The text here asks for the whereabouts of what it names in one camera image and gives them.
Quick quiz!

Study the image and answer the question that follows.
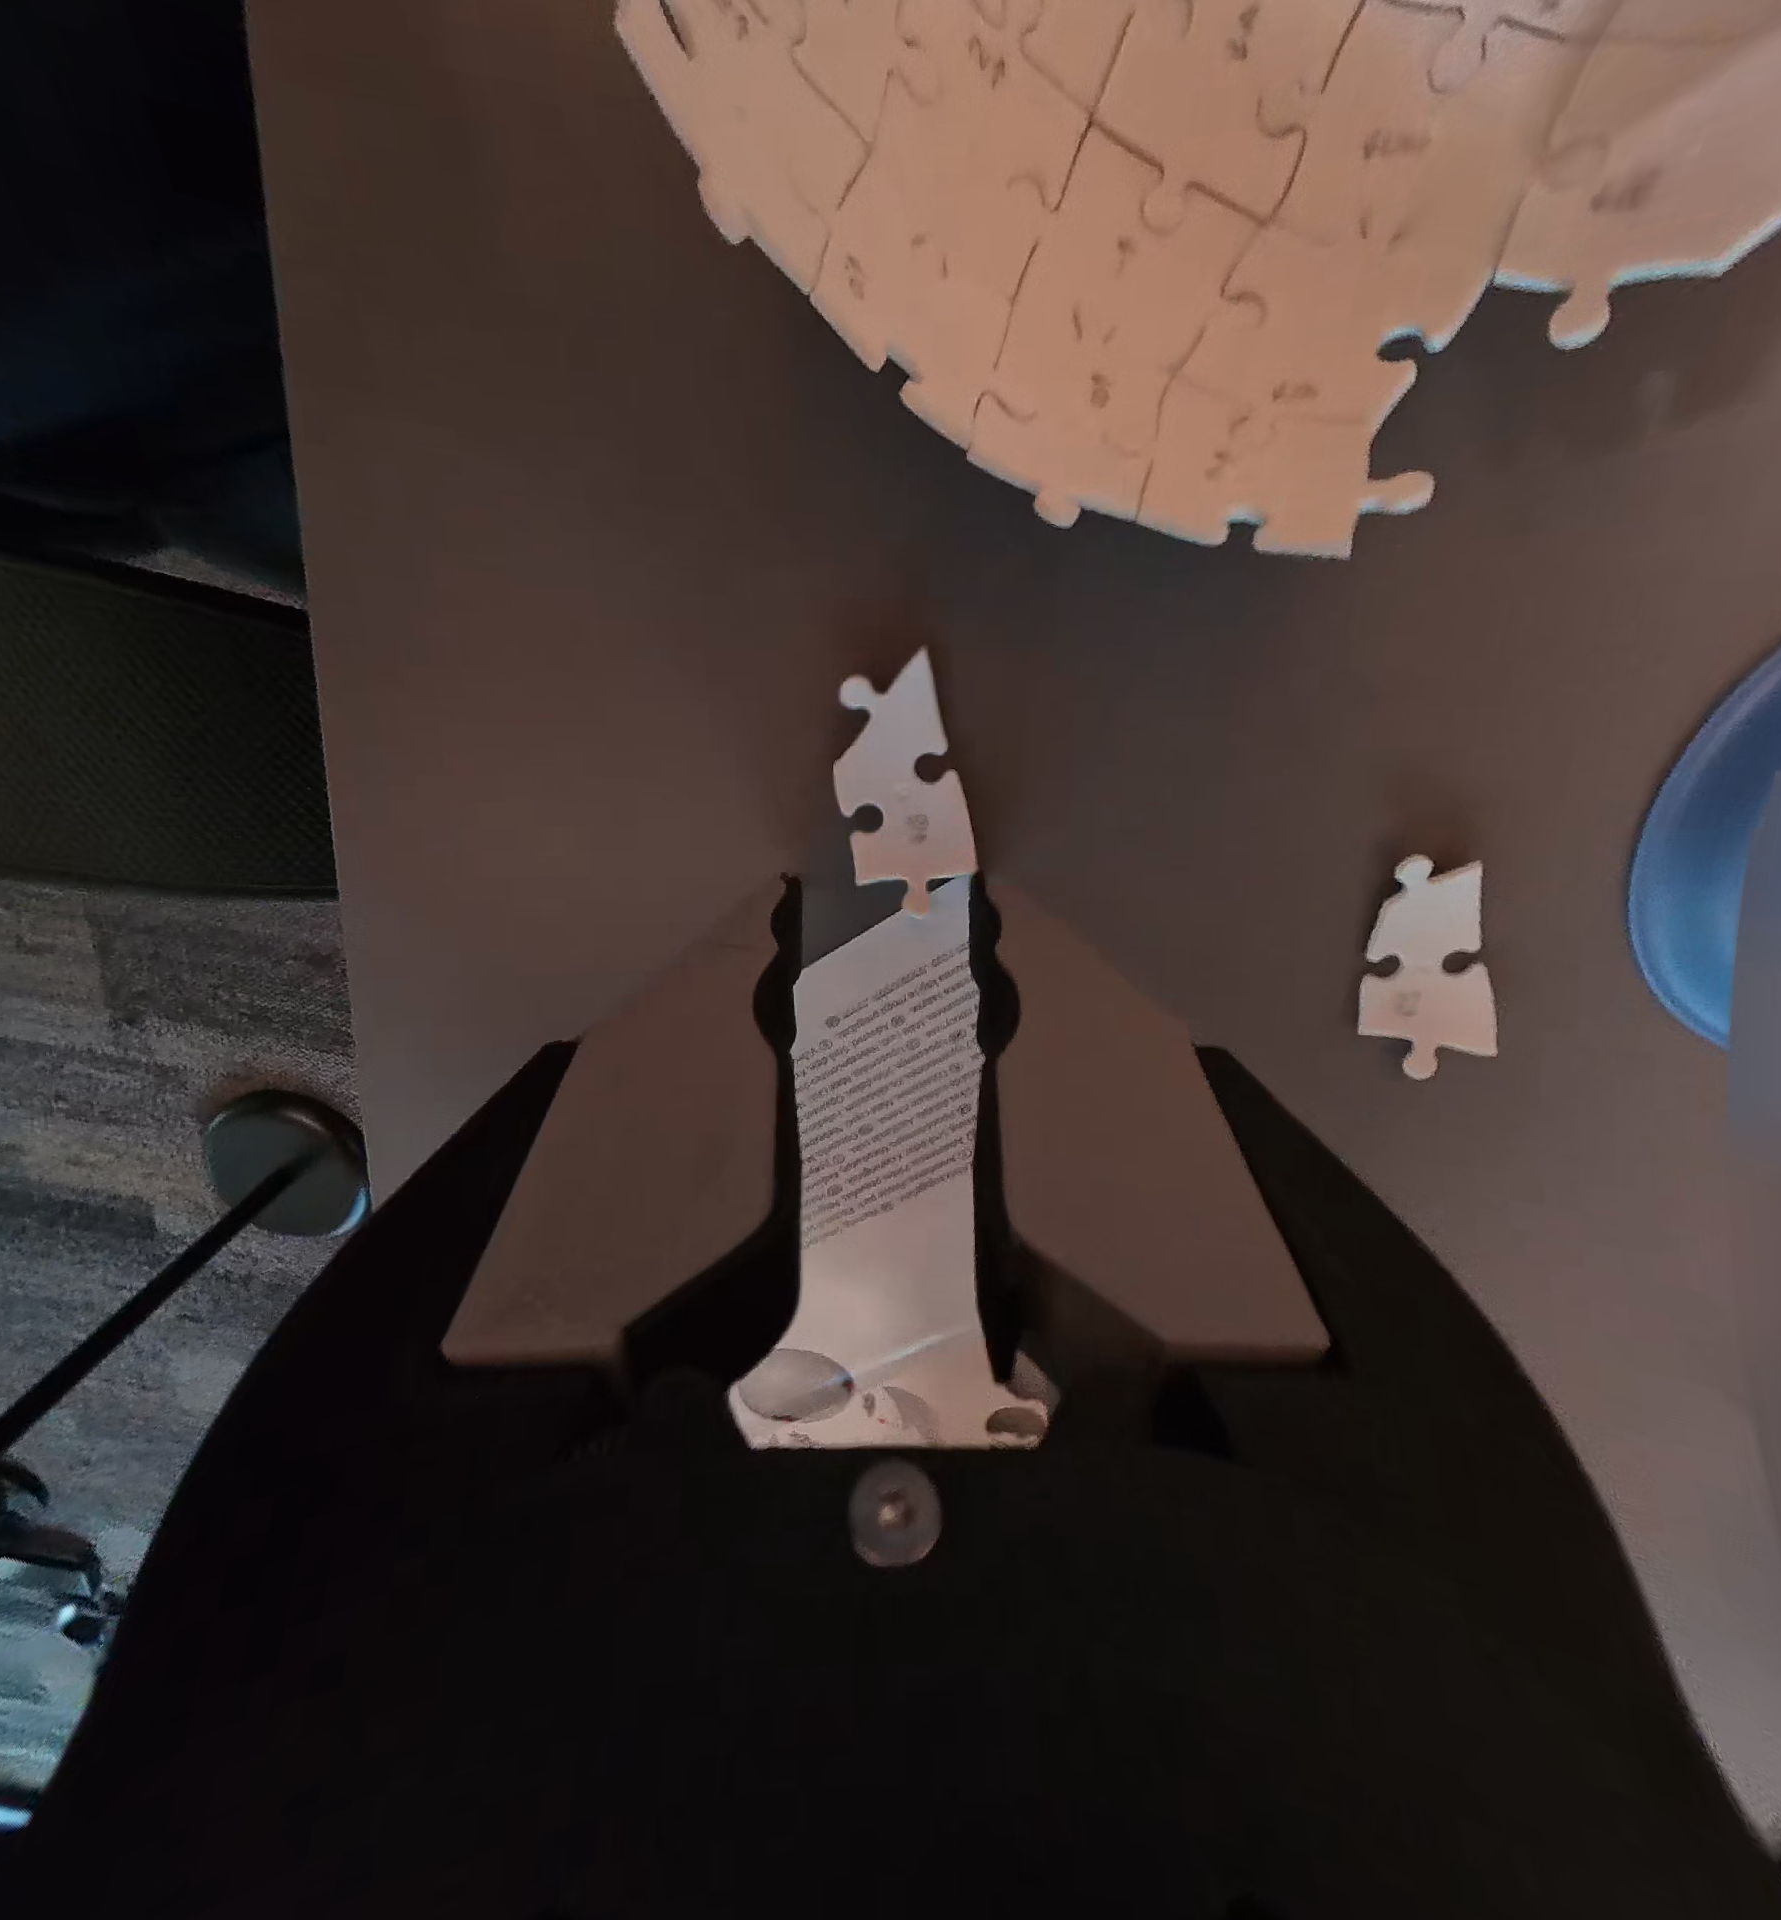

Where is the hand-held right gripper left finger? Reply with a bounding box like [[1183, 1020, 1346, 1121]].
[[443, 874, 805, 1371]]

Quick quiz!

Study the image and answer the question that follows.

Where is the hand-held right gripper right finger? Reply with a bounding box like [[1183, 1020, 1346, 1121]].
[[969, 874, 1338, 1389]]

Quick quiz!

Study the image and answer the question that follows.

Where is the white assembled puzzle ball section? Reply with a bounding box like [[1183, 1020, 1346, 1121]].
[[611, 0, 1781, 561]]

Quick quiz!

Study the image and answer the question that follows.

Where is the blue round plastic stand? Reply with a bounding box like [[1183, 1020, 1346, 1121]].
[[1629, 599, 1781, 1052]]

